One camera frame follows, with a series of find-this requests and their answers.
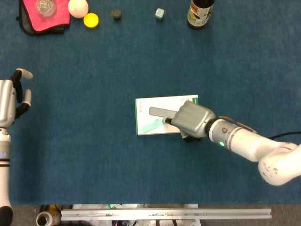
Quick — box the pink cloth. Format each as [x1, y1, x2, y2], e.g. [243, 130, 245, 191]
[18, 0, 71, 32]

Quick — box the grey tape roll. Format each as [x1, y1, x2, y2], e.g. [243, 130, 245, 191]
[36, 211, 56, 226]

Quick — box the clear glass dish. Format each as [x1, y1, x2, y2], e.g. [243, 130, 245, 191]
[36, 0, 57, 17]

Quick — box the pale egg-shaped ball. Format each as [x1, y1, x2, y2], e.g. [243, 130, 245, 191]
[67, 0, 89, 19]

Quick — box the small black cylinder cap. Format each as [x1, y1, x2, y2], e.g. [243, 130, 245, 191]
[111, 8, 122, 21]

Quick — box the brown labelled bottle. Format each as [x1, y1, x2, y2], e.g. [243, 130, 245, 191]
[186, 0, 216, 31]

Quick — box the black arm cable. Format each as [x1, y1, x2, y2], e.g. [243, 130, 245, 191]
[268, 132, 301, 141]

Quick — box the pale yellow-green block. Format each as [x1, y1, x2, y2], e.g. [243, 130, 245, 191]
[155, 8, 165, 22]

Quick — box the white USB hub box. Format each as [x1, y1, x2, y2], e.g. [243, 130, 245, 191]
[135, 95, 199, 137]

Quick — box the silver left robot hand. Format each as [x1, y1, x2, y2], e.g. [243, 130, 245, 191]
[0, 68, 33, 129]

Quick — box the aluminium profile rail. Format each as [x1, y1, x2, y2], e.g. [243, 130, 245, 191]
[60, 207, 272, 221]

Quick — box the yellow bottle cap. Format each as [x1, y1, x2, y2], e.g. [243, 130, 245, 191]
[83, 13, 100, 29]

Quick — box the blue felt table cover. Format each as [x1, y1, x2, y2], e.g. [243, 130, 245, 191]
[0, 0, 301, 205]

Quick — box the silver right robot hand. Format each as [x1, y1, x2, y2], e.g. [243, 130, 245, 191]
[162, 100, 216, 144]

